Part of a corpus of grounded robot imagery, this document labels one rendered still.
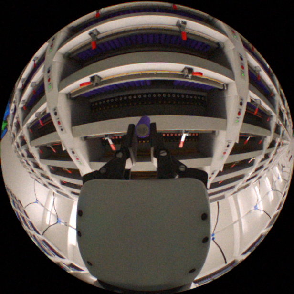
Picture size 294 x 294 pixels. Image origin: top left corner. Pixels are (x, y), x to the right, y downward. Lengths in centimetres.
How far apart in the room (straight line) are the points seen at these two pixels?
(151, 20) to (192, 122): 39
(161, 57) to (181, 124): 21
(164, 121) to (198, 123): 12
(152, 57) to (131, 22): 18
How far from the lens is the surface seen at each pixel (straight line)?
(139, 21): 38
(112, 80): 34
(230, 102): 41
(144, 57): 28
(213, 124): 38
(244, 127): 53
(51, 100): 46
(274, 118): 103
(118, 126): 33
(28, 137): 106
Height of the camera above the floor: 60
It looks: 41 degrees up
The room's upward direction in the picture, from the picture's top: 175 degrees clockwise
